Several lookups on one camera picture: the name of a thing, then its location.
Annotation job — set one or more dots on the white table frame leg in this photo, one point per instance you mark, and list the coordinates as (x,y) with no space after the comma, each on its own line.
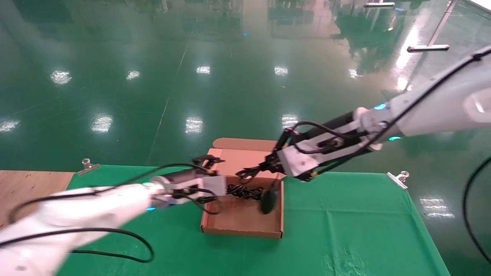
(427,48)

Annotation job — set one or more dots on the green table cloth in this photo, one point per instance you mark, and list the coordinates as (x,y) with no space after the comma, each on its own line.
(345,230)

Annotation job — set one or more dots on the silver binder clamp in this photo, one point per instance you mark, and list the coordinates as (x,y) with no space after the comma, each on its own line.
(89,166)
(399,179)

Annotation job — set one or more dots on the pink open cardboard box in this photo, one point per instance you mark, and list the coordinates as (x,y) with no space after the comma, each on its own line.
(241,218)

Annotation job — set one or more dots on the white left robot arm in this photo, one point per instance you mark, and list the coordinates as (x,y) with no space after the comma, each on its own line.
(96,211)

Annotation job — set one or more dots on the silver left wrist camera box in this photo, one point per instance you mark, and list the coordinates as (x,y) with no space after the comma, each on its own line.
(213,186)

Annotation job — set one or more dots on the white floor bar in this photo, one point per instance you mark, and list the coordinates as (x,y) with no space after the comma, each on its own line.
(379,4)

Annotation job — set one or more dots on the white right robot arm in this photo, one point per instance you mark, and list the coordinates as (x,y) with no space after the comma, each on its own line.
(441,103)

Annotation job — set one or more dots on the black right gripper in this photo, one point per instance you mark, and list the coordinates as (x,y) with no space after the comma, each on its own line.
(274,161)

